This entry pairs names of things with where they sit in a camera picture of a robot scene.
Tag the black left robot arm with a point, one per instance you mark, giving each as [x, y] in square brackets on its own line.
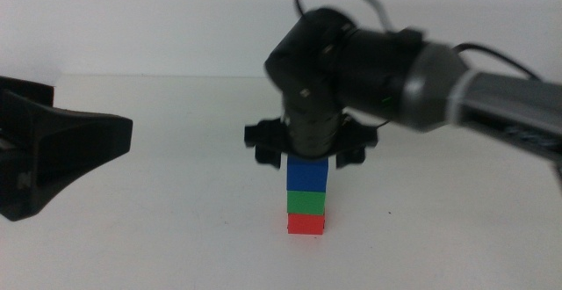
[66, 149]

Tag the green cube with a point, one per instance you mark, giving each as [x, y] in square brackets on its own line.
[306, 202]

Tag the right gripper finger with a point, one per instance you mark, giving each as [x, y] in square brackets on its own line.
[350, 157]
[268, 157]

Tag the red cube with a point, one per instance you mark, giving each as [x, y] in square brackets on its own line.
[306, 225]

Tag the blue cube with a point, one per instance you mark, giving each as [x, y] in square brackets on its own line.
[307, 176]

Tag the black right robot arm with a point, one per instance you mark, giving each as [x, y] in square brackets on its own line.
[373, 70]

